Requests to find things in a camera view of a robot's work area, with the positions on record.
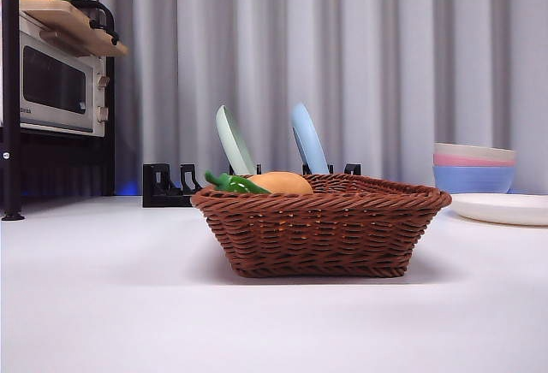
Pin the tan potato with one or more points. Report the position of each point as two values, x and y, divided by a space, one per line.
287 184

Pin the green cucumber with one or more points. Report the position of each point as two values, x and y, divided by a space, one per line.
233 184

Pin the brown wicker basket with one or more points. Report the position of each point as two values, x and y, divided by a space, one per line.
321 236

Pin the pale blue plate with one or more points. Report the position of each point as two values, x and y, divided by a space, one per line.
309 142

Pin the pale green plate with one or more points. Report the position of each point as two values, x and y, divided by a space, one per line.
233 146

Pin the black dish rack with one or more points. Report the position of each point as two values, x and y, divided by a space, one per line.
167 197

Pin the grey curtain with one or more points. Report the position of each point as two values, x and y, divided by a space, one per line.
385 48

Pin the pink bowl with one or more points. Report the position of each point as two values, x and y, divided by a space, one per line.
454 160

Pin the blue bowl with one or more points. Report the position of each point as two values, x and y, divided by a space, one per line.
471 178

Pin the white plate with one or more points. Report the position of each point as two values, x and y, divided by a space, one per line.
501 208

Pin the cream toaster oven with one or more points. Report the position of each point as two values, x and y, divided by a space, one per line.
55 86

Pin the wooden cutting board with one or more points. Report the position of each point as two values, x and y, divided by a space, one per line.
73 26

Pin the black metal shelf frame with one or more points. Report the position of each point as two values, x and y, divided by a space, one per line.
10 133

